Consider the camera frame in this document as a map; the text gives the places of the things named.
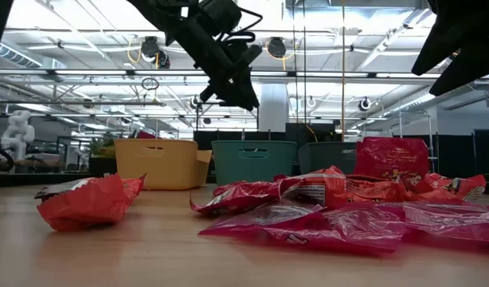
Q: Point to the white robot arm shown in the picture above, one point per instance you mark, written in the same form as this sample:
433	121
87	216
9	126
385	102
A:
17	133

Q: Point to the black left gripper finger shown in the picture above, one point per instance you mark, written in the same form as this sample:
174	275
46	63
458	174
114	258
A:
206	93
240	95

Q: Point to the crumpled red candy bag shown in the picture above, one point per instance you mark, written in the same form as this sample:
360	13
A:
89	203

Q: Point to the white building pillar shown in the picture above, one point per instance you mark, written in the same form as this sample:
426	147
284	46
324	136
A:
273	111

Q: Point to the green potted plant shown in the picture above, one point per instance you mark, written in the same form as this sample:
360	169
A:
101	147

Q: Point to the red Skittles packet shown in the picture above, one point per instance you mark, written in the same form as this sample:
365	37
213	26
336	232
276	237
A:
312	187
236	197
392	157

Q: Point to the black gantry frame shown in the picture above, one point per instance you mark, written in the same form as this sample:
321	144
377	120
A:
196	119

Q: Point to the yellow plastic bin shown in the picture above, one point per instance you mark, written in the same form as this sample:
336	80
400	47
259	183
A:
165	163

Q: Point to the dark teal plastic bin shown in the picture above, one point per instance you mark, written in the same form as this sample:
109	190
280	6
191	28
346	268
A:
328	157

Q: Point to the black partition panel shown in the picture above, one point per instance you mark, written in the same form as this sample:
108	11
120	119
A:
455	153

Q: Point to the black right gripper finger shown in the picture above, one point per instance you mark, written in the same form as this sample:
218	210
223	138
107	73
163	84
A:
467	68
439	48

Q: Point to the red storage bin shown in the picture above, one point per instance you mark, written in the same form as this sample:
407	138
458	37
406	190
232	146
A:
147	134

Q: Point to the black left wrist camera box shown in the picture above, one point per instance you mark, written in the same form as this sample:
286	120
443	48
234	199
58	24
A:
218	16

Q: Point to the pink Twizzlers packet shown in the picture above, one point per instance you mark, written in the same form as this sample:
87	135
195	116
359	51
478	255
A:
260	217
455	221
340	235

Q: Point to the orange Reese's packet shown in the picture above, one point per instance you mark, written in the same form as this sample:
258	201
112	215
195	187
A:
372	189
451	187

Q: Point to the grey ceiling duct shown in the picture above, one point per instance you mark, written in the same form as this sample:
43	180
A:
17	56

